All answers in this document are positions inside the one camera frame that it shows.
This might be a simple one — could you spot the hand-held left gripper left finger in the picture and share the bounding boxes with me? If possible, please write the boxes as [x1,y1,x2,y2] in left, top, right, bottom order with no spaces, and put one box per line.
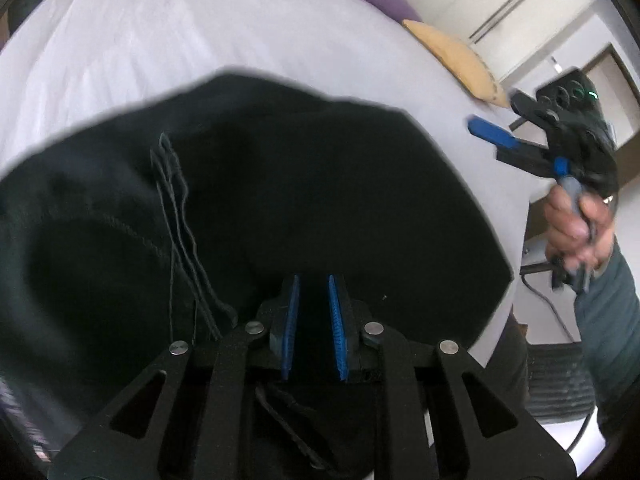
[47,274,301,480]

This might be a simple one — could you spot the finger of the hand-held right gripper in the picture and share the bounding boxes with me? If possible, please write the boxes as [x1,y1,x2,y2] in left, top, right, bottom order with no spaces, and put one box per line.
[467,116,557,179]
[509,89,553,128]

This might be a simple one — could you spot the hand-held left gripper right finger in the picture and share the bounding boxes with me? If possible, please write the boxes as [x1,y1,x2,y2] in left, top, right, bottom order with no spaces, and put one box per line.
[327,274,576,480]

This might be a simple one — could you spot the black pants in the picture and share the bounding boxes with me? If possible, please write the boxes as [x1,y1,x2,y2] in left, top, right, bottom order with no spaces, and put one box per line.
[0,74,516,480]

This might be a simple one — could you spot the person's right forearm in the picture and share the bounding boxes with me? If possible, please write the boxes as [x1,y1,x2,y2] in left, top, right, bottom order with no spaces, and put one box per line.
[574,242,640,443]

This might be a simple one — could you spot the person's right hand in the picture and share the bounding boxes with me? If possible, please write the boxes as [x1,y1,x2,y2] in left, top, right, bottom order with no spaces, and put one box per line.
[544,187,616,272]

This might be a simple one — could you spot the brown door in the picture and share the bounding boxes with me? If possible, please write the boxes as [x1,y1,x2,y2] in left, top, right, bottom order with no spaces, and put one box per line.
[584,44,640,152]

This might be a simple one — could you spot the yellow cushion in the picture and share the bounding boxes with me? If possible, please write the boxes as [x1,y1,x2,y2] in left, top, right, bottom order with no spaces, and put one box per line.
[402,19,511,108]

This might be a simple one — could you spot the white wardrobe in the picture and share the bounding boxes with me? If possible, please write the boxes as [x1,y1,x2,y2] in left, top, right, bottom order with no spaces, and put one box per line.
[400,0,608,91]

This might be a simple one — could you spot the black ribbed mat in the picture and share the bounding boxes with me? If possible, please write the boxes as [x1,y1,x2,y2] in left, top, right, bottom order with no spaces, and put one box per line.
[527,342,599,419]

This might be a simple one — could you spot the bed with white sheet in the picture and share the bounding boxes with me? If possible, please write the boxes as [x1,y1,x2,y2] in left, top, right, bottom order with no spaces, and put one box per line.
[0,0,532,367]

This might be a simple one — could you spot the black wardrobe handle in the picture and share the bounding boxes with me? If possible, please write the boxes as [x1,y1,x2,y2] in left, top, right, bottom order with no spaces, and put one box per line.
[468,0,537,39]
[472,0,542,44]

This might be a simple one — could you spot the black cable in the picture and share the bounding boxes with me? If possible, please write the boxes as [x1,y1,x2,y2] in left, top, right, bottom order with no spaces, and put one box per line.
[520,271,582,345]

